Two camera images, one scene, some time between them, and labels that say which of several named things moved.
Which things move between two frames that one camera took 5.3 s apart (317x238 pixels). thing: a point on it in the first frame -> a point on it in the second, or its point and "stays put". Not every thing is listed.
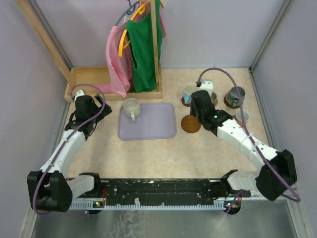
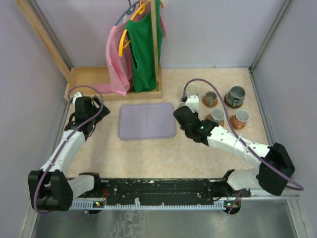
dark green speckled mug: (232, 97) stays put
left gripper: (106, 111) stays put
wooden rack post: (154, 19) stays put
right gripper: (192, 110) -> (195, 113)
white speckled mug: (132, 108) -> (182, 104)
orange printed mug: (246, 116) stays put
